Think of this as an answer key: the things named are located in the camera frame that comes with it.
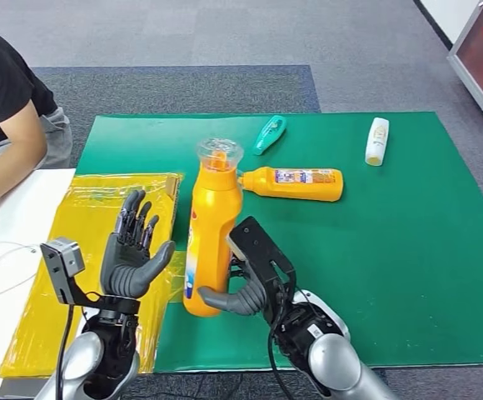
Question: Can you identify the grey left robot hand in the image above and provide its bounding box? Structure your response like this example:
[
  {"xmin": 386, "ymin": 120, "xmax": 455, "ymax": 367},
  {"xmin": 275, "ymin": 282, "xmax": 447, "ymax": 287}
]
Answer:
[{"xmin": 99, "ymin": 189, "xmax": 177, "ymax": 300}]

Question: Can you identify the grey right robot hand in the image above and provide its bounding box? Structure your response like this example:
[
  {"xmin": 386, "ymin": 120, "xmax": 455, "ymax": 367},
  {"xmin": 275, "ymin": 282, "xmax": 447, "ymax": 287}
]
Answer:
[{"xmin": 198, "ymin": 256, "xmax": 268, "ymax": 318}]

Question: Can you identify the orange bottle with clear cap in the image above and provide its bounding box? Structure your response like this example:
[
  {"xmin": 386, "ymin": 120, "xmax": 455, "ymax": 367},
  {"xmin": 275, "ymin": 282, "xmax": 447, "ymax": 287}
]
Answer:
[
  {"xmin": 237, "ymin": 166, "xmax": 345, "ymax": 203},
  {"xmin": 183, "ymin": 137, "xmax": 245, "ymax": 319}
]

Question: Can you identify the teal translucent bottle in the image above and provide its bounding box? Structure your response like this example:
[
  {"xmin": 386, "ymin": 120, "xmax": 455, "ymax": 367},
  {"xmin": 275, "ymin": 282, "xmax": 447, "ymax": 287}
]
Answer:
[{"xmin": 252, "ymin": 114, "xmax": 288, "ymax": 157}]

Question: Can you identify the white bottle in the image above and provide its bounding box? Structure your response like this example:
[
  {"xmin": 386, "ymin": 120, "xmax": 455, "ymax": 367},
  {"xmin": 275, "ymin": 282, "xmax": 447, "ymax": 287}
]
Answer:
[{"xmin": 364, "ymin": 117, "xmax": 391, "ymax": 168}]

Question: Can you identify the cardboard wrapped in yellow film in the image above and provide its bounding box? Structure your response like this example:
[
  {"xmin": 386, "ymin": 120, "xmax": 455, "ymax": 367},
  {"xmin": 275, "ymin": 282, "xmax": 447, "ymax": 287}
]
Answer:
[{"xmin": 0, "ymin": 172, "xmax": 189, "ymax": 380}]

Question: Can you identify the white side table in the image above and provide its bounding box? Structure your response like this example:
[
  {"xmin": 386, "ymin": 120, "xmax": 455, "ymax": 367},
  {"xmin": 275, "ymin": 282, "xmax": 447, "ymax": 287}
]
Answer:
[{"xmin": 0, "ymin": 167, "xmax": 77, "ymax": 400}]

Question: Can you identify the green table mat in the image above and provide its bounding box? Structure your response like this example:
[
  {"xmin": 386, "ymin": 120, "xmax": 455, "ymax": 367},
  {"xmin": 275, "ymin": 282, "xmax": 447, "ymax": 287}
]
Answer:
[{"xmin": 76, "ymin": 112, "xmax": 483, "ymax": 374}]

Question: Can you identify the person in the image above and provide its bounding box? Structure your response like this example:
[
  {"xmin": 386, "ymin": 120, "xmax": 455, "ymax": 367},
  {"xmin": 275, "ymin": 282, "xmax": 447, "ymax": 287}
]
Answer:
[{"xmin": 0, "ymin": 21, "xmax": 74, "ymax": 222}]

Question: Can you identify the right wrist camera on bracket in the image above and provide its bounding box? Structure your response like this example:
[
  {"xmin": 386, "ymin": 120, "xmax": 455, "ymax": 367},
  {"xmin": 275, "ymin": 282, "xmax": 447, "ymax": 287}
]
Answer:
[{"xmin": 226, "ymin": 215, "xmax": 297, "ymax": 325}]

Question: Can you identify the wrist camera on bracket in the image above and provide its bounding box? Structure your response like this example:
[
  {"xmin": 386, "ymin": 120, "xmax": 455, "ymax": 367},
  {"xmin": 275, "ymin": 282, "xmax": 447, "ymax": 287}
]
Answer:
[
  {"xmin": 39, "ymin": 237, "xmax": 141, "ymax": 317},
  {"xmin": 226, "ymin": 215, "xmax": 297, "ymax": 325}
]

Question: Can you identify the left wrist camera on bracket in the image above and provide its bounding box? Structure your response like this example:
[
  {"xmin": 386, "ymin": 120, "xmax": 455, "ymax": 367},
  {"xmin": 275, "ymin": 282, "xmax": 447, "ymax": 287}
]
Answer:
[{"xmin": 39, "ymin": 237, "xmax": 141, "ymax": 317}]

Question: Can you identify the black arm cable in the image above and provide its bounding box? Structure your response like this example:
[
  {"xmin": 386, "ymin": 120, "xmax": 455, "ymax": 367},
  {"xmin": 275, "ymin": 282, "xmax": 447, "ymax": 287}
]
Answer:
[{"xmin": 54, "ymin": 303, "xmax": 76, "ymax": 400}]

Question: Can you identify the white cable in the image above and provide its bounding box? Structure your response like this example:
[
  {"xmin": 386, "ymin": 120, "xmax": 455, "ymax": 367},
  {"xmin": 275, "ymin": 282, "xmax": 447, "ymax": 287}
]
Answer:
[{"xmin": 0, "ymin": 242, "xmax": 45, "ymax": 302}]

